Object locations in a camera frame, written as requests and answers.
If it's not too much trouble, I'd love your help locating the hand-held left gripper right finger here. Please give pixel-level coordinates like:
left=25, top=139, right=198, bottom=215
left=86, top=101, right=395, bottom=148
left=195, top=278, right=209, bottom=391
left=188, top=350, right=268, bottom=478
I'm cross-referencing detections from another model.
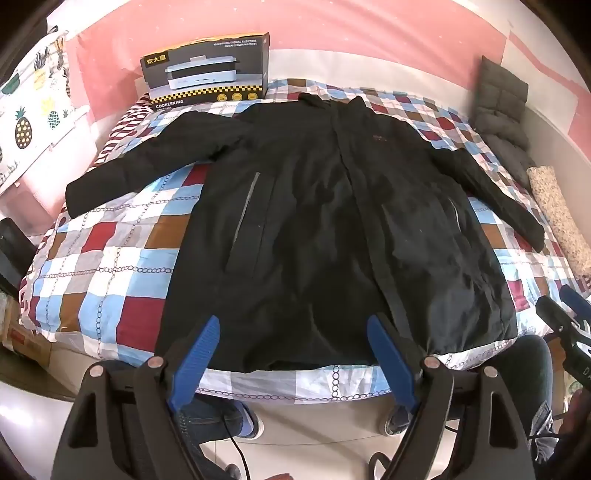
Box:
left=366, top=312, right=539, bottom=480

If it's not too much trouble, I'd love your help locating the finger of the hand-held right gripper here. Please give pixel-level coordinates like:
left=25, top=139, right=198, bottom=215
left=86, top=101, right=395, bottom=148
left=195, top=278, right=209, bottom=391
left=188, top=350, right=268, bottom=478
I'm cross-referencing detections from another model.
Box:
left=560, top=285, right=591, bottom=320
left=536, top=295, right=578, bottom=332

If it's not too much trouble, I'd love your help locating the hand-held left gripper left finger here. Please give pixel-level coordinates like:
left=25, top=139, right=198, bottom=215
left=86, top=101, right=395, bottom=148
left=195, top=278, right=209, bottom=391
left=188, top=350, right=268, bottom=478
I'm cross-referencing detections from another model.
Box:
left=52, top=315, right=232, bottom=480

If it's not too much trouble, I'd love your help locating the black jacket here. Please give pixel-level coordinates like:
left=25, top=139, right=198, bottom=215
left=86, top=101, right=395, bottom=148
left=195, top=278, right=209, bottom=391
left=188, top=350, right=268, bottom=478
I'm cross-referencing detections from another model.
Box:
left=65, top=91, right=546, bottom=372

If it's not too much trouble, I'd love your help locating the person's right shoe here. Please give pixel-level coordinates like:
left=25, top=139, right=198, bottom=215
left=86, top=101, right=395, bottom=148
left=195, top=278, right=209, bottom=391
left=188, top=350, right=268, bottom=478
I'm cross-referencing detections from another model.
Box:
left=385, top=406, right=413, bottom=437

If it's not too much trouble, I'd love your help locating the person's shoe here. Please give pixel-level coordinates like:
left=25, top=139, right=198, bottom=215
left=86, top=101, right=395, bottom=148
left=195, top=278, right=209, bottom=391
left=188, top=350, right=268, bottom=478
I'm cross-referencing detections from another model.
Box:
left=385, top=406, right=413, bottom=437
left=230, top=401, right=265, bottom=440

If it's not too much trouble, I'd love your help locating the person's right leg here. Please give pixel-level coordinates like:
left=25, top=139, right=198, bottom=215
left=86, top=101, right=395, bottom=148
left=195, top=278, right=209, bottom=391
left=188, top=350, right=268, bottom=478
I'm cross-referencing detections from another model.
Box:
left=485, top=335, right=557, bottom=462

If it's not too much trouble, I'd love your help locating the person's leg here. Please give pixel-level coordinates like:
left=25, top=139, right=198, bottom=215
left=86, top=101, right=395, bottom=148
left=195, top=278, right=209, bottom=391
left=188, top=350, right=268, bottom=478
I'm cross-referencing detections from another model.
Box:
left=175, top=397, right=241, bottom=446
left=485, top=335, right=557, bottom=462

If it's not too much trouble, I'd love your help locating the person's left leg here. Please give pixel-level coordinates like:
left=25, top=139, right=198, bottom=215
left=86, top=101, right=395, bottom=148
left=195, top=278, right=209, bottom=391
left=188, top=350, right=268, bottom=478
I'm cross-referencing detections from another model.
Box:
left=175, top=397, right=241, bottom=446

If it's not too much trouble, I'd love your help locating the person's left shoe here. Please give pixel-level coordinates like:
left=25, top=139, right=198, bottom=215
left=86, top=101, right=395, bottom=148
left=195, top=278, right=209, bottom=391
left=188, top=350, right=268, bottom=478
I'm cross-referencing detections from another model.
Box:
left=230, top=401, right=265, bottom=440

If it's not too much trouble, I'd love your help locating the speckled beige roll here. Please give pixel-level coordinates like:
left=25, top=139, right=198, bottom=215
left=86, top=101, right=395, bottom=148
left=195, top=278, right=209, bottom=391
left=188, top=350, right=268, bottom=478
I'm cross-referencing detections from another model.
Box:
left=526, top=164, right=591, bottom=282

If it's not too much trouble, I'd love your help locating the checkered bed sheet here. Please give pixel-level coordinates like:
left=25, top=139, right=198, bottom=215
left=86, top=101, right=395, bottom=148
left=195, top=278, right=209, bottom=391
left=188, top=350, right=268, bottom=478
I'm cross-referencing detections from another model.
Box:
left=18, top=78, right=591, bottom=402

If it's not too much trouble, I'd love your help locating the cardboard box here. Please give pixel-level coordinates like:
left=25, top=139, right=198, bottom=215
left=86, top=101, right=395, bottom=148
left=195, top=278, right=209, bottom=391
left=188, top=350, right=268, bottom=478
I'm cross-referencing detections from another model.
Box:
left=0, top=295, right=52, bottom=370

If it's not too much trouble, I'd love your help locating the grey quilted cushion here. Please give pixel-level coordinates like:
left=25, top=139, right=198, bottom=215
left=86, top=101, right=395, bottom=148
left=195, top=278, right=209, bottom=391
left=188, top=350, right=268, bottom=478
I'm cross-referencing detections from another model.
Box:
left=468, top=55, right=536, bottom=185

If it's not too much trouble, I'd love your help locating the black chair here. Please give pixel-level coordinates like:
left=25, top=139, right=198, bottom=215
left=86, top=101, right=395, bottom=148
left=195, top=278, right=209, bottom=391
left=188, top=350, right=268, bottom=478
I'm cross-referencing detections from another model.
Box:
left=0, top=217, right=38, bottom=297

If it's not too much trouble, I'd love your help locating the red white patterned cloth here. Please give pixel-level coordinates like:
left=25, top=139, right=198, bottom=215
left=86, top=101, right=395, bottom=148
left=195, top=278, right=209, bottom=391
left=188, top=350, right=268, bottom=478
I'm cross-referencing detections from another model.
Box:
left=95, top=92, right=153, bottom=171

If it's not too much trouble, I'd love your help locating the black appliance carton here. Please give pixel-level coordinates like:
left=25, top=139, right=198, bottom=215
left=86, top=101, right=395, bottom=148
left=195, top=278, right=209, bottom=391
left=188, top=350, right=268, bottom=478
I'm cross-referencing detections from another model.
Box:
left=140, top=32, right=271, bottom=112

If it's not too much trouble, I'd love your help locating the pineapple print cloth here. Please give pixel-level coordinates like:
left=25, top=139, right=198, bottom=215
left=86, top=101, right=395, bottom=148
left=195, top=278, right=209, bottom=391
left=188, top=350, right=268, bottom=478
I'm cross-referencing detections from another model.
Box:
left=0, top=30, right=77, bottom=195

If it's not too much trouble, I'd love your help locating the black cable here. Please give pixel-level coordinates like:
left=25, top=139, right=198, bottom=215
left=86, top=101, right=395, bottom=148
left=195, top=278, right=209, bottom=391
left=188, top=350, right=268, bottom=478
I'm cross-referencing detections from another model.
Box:
left=221, top=413, right=252, bottom=480

